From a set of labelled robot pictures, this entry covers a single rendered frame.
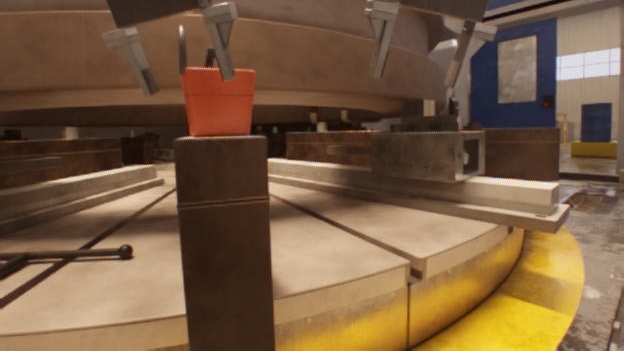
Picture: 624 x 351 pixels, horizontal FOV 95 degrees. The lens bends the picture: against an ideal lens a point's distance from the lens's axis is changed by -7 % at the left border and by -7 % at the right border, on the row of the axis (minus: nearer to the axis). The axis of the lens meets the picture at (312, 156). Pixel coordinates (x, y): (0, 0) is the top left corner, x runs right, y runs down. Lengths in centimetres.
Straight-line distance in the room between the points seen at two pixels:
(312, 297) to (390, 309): 29
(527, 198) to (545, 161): 127
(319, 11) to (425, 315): 135
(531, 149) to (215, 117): 237
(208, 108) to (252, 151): 15
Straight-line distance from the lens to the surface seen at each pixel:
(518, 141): 265
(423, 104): 161
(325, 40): 141
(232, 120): 60
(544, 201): 142
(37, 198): 189
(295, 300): 81
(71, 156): 285
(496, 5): 590
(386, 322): 103
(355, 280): 86
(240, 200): 50
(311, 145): 292
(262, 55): 127
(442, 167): 144
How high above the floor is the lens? 69
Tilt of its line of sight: 4 degrees down
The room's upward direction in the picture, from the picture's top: 1 degrees counter-clockwise
